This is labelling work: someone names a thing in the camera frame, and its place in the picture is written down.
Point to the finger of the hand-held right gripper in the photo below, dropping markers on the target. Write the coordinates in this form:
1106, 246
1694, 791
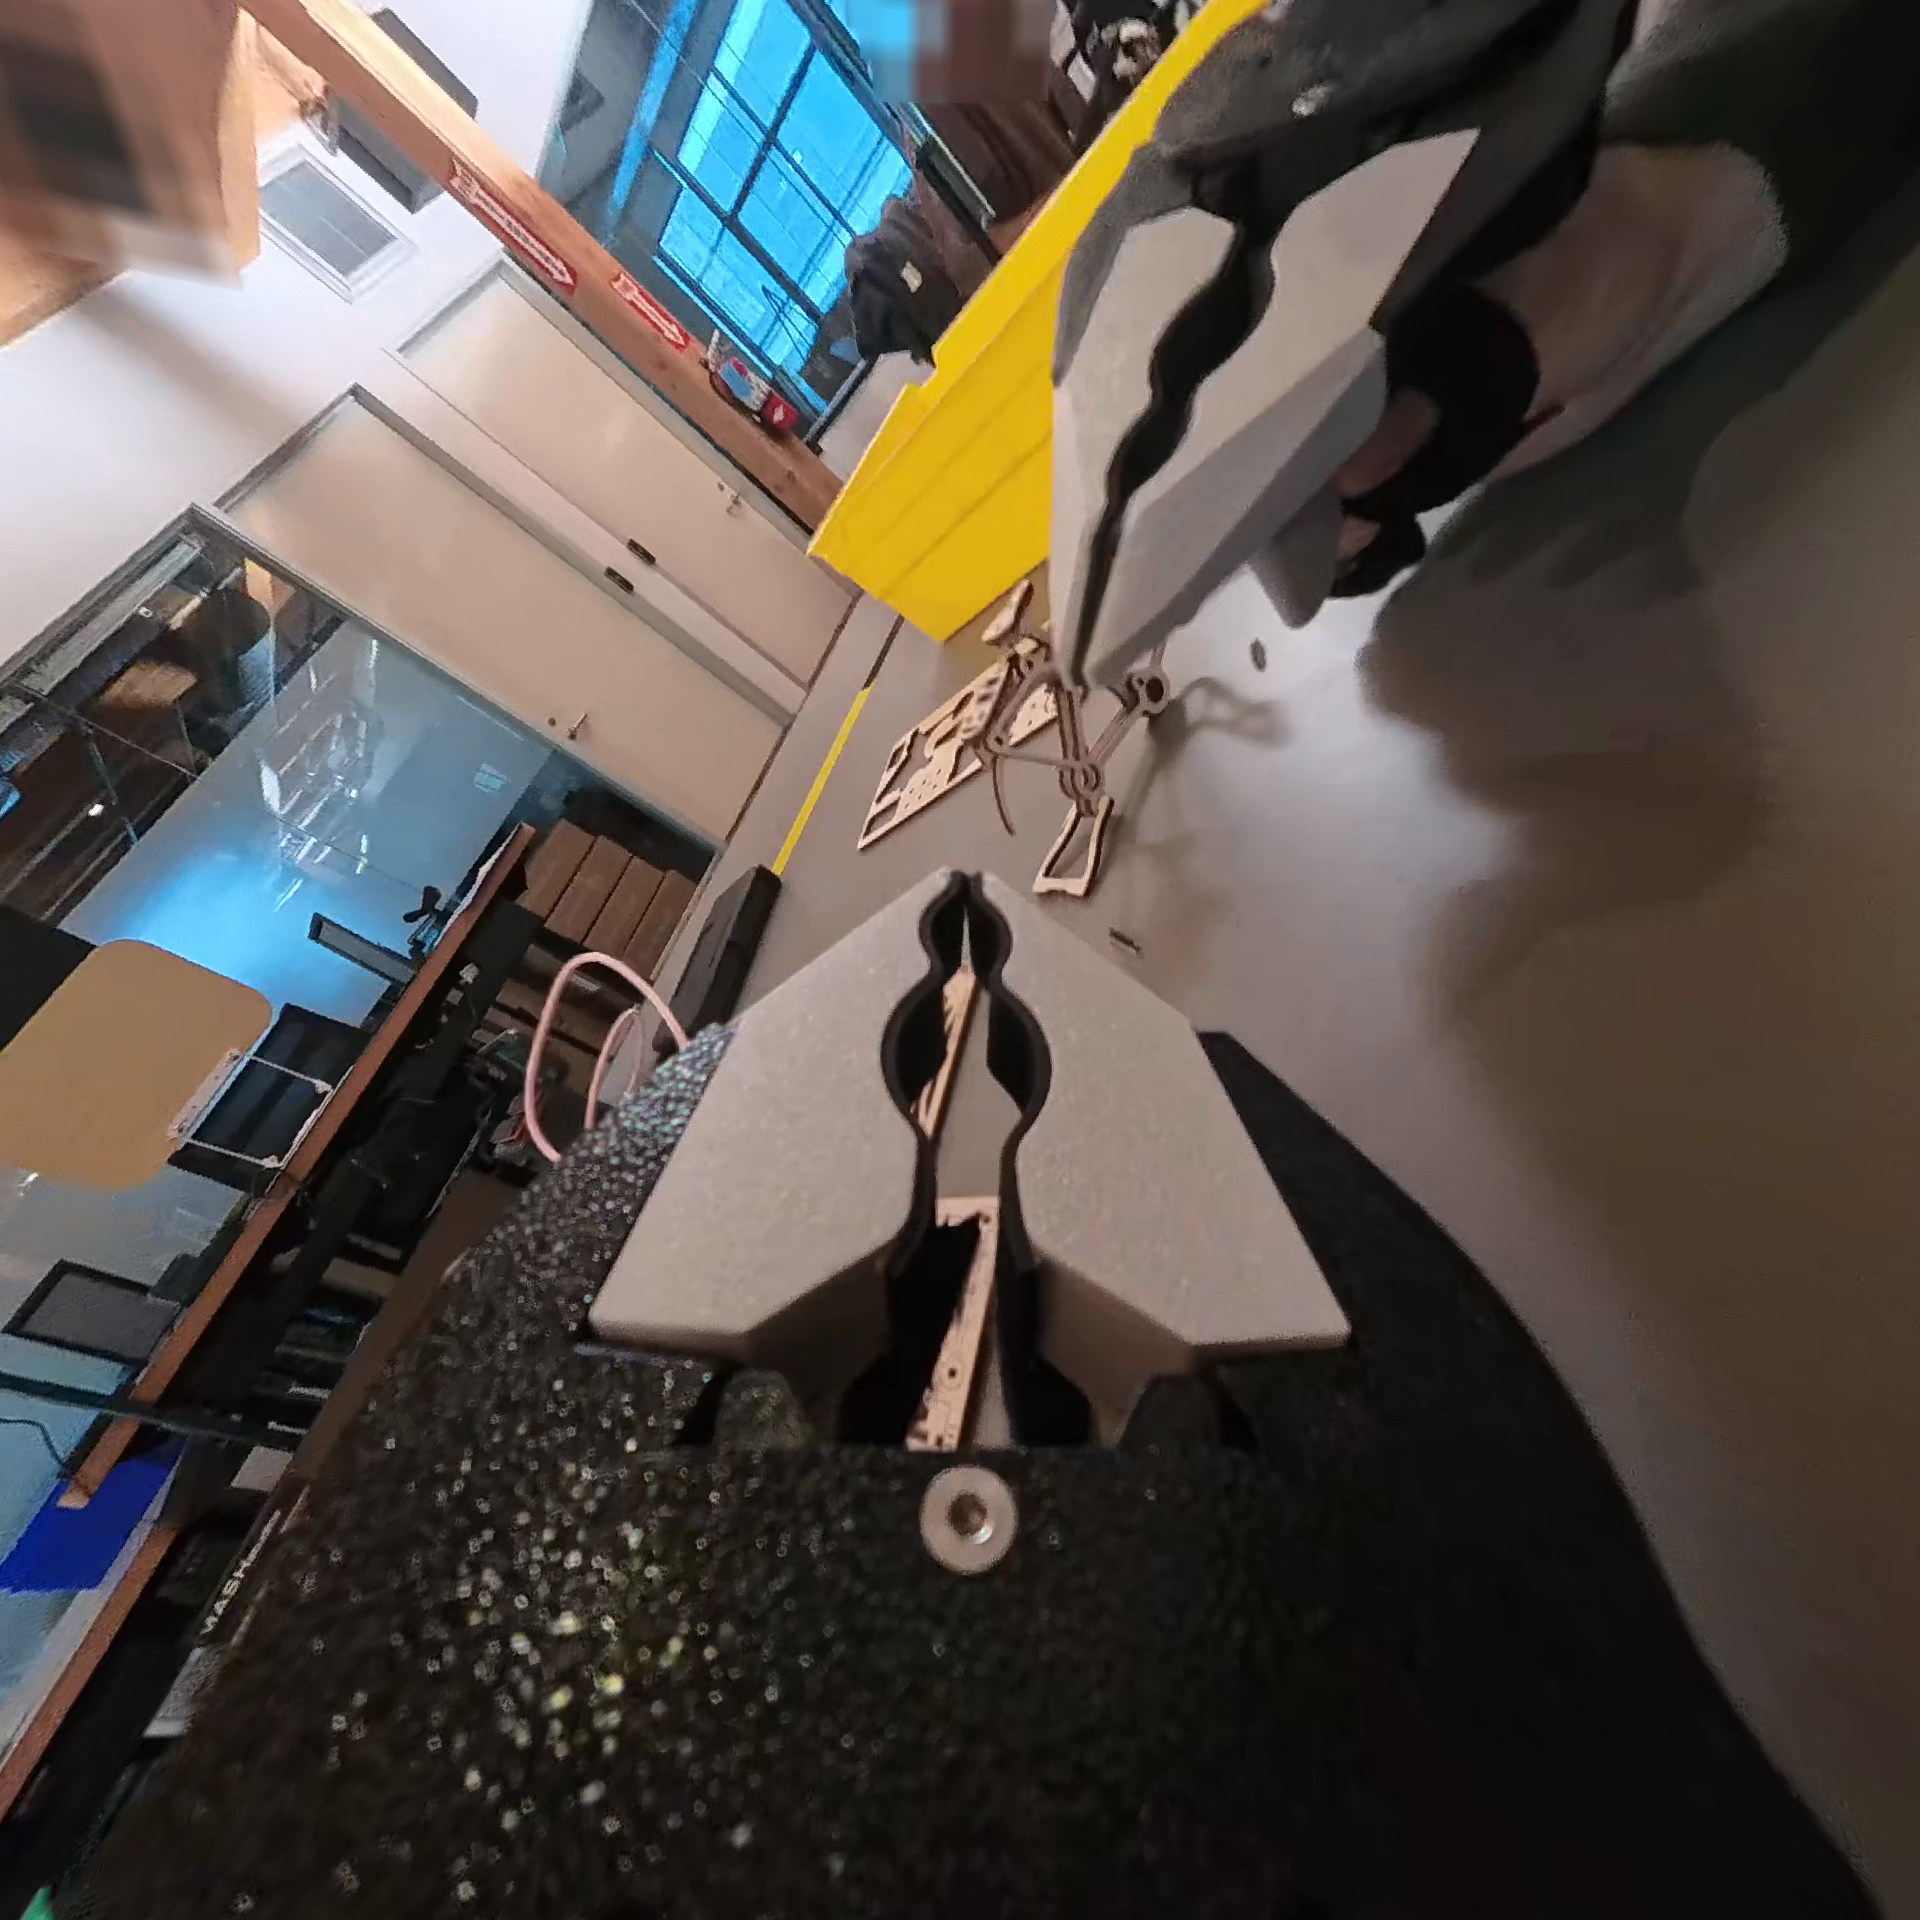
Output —
1094, 390
1273, 420

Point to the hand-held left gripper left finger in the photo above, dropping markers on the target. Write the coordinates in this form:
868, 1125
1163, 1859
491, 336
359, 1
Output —
749, 1186

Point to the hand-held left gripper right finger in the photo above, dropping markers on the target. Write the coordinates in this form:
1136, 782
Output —
1163, 1186

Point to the laser-cut wooden piece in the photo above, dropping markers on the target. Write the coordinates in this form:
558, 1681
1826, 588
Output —
978, 1289

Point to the wooden model assembly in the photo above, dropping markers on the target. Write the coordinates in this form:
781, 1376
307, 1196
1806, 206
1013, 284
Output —
1080, 772

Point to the person's right forearm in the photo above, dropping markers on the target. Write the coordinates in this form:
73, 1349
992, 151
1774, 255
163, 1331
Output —
1772, 119

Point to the person's right hand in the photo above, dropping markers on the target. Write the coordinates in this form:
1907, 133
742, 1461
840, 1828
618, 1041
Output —
1463, 384

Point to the yellow plastic bin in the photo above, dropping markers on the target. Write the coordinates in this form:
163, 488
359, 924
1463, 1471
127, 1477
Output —
974, 452

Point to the dark backpack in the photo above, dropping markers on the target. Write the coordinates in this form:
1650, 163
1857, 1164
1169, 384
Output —
898, 279

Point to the black box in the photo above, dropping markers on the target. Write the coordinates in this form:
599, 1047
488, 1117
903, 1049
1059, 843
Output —
730, 952

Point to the stack of cardboard boxes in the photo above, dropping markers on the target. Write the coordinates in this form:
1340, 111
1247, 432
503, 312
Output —
599, 892

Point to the laser-cut wooden sheet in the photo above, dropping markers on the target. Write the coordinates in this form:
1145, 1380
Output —
939, 758

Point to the large paned window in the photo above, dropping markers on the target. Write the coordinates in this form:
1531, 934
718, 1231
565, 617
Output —
749, 163

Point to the yellow tape strip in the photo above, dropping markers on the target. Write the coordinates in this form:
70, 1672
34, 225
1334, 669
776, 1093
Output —
820, 772

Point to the wooden ceiling beam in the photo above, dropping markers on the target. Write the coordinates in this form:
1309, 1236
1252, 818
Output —
523, 225

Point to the grey framed screen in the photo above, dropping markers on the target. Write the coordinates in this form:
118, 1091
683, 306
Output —
88, 1314

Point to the blue sheet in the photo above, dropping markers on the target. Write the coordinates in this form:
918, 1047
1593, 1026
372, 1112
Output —
88, 1522

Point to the white wall vent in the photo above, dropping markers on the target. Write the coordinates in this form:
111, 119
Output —
325, 216

